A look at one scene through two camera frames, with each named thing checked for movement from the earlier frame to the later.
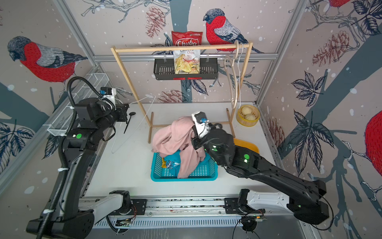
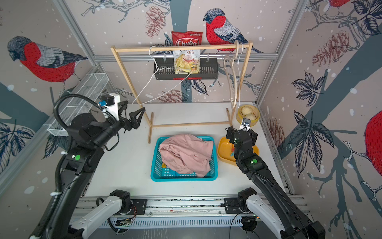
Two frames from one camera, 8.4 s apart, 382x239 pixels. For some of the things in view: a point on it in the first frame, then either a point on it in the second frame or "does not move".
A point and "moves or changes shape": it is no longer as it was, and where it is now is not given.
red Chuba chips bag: (186, 61) does not move
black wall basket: (163, 68) does not move
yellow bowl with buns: (247, 115) does not move
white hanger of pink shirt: (113, 151) → (160, 68)
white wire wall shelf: (61, 124) does not move
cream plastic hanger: (230, 65) does not move
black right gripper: (196, 143) → (233, 133)
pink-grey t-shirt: (176, 136) moves or changes shape
